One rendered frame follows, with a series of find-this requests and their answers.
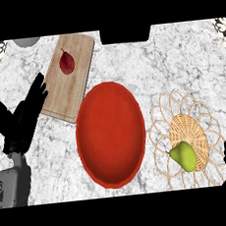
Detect black appliance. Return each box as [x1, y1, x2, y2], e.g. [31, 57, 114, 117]
[98, 25, 154, 47]

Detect woven wicker placemat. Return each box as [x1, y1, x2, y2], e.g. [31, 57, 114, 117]
[143, 84, 226, 194]

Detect red oval bowl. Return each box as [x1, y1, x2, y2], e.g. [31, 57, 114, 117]
[70, 78, 152, 194]

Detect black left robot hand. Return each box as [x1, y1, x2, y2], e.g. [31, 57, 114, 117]
[0, 71, 56, 158]

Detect green pear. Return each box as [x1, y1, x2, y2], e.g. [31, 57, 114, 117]
[165, 139, 199, 175]

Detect wooden cutting board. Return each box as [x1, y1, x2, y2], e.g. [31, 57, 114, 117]
[33, 31, 104, 127]

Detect grey round object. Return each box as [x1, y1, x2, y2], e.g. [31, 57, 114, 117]
[12, 36, 42, 49]

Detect red pear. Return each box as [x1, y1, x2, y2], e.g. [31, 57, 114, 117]
[57, 47, 78, 77]

